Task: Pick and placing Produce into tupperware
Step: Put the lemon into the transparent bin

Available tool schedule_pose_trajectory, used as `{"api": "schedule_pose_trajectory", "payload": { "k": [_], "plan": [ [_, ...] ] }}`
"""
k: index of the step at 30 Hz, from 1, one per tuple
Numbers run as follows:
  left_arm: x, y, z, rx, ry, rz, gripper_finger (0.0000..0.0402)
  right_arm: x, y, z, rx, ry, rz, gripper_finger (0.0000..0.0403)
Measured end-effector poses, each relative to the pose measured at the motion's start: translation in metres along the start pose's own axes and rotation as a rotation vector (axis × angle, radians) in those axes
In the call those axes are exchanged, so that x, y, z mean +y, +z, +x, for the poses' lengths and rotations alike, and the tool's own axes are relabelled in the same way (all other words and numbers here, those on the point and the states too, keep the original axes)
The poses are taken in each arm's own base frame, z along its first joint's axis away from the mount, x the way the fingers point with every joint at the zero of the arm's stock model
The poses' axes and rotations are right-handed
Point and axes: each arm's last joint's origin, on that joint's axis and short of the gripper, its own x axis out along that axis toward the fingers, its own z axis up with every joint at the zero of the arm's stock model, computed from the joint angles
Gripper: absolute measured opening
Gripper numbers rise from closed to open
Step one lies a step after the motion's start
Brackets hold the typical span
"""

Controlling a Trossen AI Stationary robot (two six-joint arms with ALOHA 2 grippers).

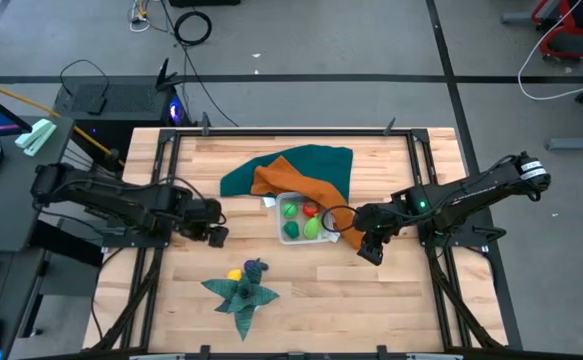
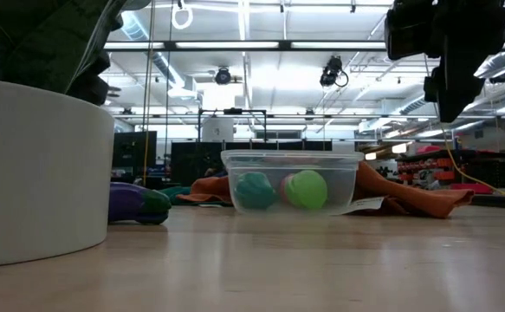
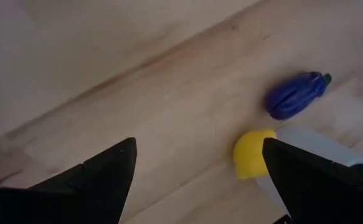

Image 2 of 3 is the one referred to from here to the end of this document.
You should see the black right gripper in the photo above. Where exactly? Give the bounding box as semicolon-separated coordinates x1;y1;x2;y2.
384;0;505;124

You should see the lime green toy lettuce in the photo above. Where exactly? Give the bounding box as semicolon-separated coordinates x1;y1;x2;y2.
283;169;329;211

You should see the clear plastic tupperware container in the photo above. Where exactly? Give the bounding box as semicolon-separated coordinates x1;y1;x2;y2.
220;149;366;217

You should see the red toy tomato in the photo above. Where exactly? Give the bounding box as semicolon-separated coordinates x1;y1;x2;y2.
279;174;295;205

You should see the dark green toy vegetable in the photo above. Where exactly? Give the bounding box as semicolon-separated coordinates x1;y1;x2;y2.
234;172;278;211

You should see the purple toy eggplant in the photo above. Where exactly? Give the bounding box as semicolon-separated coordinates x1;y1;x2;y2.
107;181;172;226

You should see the black storage shelf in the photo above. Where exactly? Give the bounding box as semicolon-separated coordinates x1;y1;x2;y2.
397;146;505;196

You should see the orange cloth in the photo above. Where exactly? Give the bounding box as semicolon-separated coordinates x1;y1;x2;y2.
175;160;476;219

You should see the white cloth label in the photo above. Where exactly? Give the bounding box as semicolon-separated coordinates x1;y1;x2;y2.
335;196;387;217

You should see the black partition panel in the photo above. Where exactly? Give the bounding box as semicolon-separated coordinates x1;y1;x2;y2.
170;140;333;183

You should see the black overhead rig bar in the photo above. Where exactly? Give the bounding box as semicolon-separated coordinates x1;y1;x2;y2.
102;39;387;54

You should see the teal green cloth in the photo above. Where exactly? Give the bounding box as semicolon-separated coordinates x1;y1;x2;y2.
159;185;192;205

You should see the black computer tower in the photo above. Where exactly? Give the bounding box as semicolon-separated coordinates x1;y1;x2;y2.
112;130;159;181

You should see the white plant pot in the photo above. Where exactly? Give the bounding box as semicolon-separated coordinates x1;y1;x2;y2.
0;77;116;269

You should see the yellow cable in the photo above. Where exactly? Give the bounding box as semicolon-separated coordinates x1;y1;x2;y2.
440;123;505;197

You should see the black overhead camera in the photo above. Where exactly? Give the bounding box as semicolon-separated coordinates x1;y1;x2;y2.
319;55;350;88

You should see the round black ceiling camera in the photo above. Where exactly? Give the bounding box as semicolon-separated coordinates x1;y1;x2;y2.
214;66;233;86

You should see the white hanging cable loop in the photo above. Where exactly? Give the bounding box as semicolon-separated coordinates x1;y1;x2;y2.
171;0;194;31

